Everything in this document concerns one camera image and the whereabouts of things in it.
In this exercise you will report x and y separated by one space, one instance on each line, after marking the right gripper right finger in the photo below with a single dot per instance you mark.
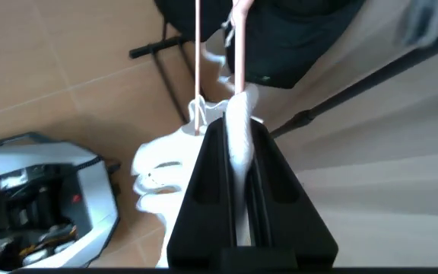
299 228

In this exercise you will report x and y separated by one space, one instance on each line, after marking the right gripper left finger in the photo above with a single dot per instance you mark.
200 224

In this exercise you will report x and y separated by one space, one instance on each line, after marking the white garment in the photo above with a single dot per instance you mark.
165 182

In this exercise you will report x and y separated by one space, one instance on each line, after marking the pink clothes hanger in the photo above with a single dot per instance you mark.
239 57

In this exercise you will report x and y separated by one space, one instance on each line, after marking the black garment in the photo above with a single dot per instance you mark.
287 45

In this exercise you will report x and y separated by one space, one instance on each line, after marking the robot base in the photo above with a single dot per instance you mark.
70 190

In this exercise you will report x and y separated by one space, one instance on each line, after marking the black clothes rack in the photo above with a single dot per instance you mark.
356 89

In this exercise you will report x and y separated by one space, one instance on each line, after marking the beige curtain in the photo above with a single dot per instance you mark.
375 171

